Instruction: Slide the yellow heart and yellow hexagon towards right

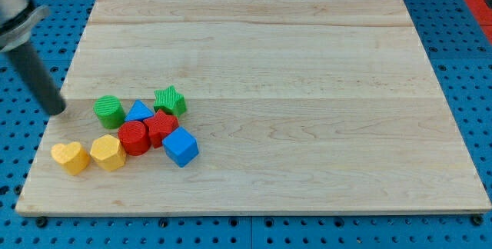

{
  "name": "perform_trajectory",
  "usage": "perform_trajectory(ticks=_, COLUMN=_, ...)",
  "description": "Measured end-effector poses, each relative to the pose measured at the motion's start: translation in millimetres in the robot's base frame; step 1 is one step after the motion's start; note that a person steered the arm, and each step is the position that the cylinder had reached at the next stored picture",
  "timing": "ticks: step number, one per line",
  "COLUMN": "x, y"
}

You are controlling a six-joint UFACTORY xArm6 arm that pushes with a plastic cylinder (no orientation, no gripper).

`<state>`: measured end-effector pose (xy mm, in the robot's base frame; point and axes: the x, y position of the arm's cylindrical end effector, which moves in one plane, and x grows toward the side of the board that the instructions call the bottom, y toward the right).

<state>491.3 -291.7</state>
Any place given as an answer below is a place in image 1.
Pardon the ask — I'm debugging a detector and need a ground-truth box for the yellow heart block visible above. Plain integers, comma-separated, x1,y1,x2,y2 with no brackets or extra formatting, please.
50,141,91,176

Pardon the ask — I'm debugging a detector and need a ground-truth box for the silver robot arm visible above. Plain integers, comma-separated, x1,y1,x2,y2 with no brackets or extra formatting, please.
1,0,66,115

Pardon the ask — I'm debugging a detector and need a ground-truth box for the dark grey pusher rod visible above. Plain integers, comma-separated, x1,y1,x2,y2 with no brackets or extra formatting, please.
5,41,66,115

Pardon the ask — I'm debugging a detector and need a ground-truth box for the light wooden board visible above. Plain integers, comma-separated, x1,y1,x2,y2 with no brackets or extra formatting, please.
16,0,491,217

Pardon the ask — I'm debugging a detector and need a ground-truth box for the blue triangle block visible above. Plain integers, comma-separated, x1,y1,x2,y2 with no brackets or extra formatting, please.
125,100,154,122

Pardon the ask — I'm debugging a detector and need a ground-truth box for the red star block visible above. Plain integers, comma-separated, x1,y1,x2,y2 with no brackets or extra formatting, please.
144,110,179,148

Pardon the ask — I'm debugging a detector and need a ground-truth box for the green cylinder block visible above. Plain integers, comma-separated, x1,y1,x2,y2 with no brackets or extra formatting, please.
93,95,126,129

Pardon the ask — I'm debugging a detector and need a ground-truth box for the blue cube block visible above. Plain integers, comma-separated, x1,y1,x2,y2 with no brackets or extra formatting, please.
162,127,199,168

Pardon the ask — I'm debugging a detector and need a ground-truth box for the yellow hexagon block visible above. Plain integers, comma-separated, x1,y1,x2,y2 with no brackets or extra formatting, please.
89,134,126,171

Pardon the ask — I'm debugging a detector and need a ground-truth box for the green star block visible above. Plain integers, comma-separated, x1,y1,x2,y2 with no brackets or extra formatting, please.
153,85,187,117

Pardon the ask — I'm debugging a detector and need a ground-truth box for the red cylinder block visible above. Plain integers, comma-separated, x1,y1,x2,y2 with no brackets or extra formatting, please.
118,121,151,156

